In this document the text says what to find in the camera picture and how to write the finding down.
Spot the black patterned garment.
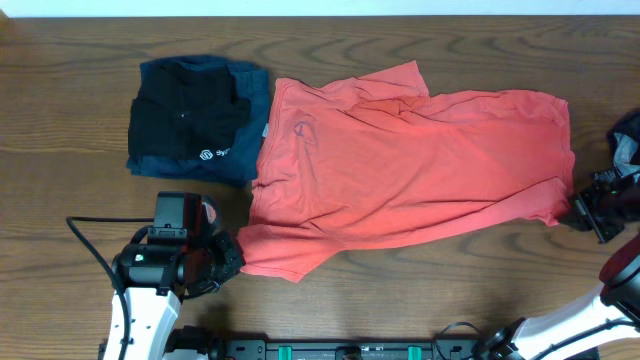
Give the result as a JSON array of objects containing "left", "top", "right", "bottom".
[{"left": 591, "top": 108, "right": 639, "bottom": 186}]

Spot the red t-shirt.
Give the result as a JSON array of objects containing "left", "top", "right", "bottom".
[{"left": 238, "top": 62, "right": 575, "bottom": 282}]

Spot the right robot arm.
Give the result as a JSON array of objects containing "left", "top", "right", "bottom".
[{"left": 478, "top": 172, "right": 639, "bottom": 359}]

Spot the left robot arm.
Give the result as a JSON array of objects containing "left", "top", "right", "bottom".
[{"left": 100, "top": 192, "right": 245, "bottom": 360}]

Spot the navy blue folded garment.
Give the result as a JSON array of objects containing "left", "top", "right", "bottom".
[{"left": 126, "top": 55, "right": 270, "bottom": 188}]

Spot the black folded polo shirt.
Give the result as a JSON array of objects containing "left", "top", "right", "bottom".
[{"left": 128, "top": 62, "right": 251, "bottom": 160}]

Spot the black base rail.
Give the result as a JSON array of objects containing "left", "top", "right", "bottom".
[{"left": 97, "top": 324, "right": 601, "bottom": 360}]

